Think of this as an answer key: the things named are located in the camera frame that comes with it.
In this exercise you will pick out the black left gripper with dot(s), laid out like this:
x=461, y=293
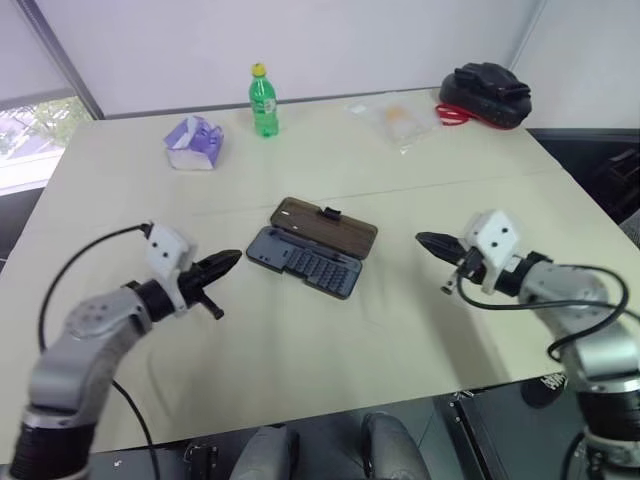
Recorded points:
x=195, y=282

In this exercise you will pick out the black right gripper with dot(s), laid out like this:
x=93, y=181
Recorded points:
x=472, y=267

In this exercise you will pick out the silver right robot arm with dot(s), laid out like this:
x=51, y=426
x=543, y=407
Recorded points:
x=560, y=285

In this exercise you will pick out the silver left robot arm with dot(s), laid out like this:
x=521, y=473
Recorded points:
x=75, y=360

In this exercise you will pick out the dark tool case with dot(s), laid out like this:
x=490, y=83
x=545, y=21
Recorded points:
x=320, y=235

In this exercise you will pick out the purple tissue pack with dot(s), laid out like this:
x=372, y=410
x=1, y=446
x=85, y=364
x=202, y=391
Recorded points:
x=192, y=142

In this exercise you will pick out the clear plastic bag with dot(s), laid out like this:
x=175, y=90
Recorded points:
x=400, y=125

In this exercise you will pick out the black bag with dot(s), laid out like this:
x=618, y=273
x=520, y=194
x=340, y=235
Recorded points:
x=485, y=95

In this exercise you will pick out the green bottle with yellow cap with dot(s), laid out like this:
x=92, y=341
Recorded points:
x=265, y=110

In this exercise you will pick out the black disc with white print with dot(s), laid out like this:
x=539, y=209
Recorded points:
x=542, y=392

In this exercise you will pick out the gray rounded shape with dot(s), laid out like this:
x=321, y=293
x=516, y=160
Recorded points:
x=395, y=445
x=270, y=452

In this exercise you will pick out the black cabinet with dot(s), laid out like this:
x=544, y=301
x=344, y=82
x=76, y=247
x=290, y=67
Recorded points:
x=500, y=440

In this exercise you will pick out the window with trees outside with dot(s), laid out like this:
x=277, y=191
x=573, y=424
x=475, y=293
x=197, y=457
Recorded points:
x=35, y=135

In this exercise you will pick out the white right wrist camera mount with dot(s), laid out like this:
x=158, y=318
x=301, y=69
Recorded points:
x=497, y=235

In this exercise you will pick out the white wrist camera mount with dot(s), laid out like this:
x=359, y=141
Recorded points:
x=167, y=247
x=497, y=235

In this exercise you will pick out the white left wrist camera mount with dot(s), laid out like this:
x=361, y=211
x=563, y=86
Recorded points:
x=167, y=247

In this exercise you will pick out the black metal bracket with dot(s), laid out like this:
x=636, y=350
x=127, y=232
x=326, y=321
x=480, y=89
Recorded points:
x=200, y=457

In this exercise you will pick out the gray partition post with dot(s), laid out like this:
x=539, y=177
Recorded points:
x=525, y=35
x=70, y=55

